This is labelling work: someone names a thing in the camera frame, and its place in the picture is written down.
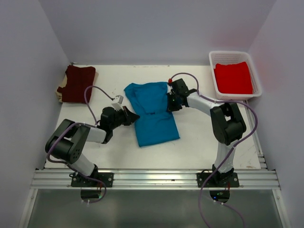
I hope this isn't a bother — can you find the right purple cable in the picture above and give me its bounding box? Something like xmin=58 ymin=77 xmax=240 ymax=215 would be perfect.
xmin=170 ymin=72 xmax=259 ymax=228

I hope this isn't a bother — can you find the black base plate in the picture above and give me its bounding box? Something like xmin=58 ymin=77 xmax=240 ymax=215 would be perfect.
xmin=196 ymin=169 xmax=240 ymax=188
xmin=69 ymin=172 xmax=114 ymax=188

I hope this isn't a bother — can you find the white plastic basket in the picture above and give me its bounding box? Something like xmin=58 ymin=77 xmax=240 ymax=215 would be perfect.
xmin=209 ymin=51 xmax=262 ymax=101

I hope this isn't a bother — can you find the beige folded t shirt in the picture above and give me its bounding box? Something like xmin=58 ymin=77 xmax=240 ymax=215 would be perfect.
xmin=56 ymin=75 xmax=67 ymax=103

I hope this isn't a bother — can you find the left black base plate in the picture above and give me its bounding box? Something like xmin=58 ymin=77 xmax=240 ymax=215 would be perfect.
xmin=69 ymin=172 xmax=114 ymax=188

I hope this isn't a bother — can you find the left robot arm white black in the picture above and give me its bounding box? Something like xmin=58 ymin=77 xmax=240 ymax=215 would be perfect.
xmin=45 ymin=106 xmax=140 ymax=188

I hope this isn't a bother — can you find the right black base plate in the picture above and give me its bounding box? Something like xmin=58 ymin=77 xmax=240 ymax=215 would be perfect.
xmin=196 ymin=169 xmax=240 ymax=188

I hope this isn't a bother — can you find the bright red t shirt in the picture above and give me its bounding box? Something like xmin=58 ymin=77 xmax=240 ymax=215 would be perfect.
xmin=214 ymin=62 xmax=253 ymax=95

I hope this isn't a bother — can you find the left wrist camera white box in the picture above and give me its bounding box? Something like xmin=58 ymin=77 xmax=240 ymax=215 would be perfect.
xmin=111 ymin=95 xmax=124 ymax=110

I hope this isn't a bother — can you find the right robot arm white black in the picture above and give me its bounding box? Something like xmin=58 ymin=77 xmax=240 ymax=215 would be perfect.
xmin=167 ymin=79 xmax=247 ymax=188

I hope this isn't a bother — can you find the dark red folded t shirt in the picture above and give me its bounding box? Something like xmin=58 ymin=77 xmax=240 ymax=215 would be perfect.
xmin=62 ymin=65 xmax=96 ymax=104

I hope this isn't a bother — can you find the blue t shirt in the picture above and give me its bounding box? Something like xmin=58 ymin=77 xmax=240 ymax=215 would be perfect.
xmin=124 ymin=82 xmax=180 ymax=147

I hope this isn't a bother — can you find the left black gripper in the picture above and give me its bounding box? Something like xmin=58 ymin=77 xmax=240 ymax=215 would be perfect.
xmin=110 ymin=105 xmax=139 ymax=130

